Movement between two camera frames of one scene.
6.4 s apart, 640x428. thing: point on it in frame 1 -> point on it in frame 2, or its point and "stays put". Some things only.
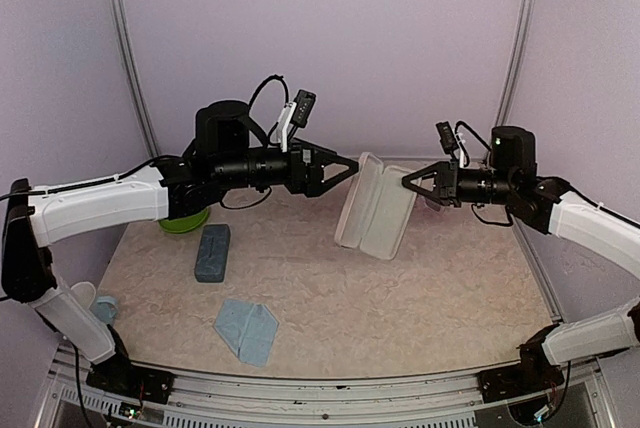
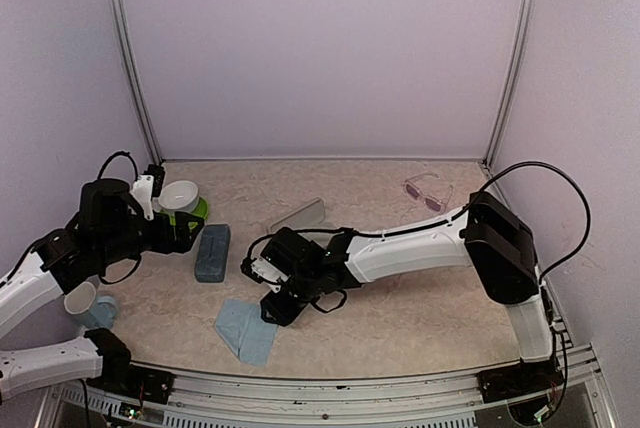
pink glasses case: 376,210 -> 308,217
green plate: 185,223 stays put
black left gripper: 313,184 -> 167,244
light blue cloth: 248,329 stays put
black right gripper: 447,182 -> 281,315
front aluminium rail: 450,399 stays put
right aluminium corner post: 520,38 stays put
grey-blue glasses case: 212,261 stays put
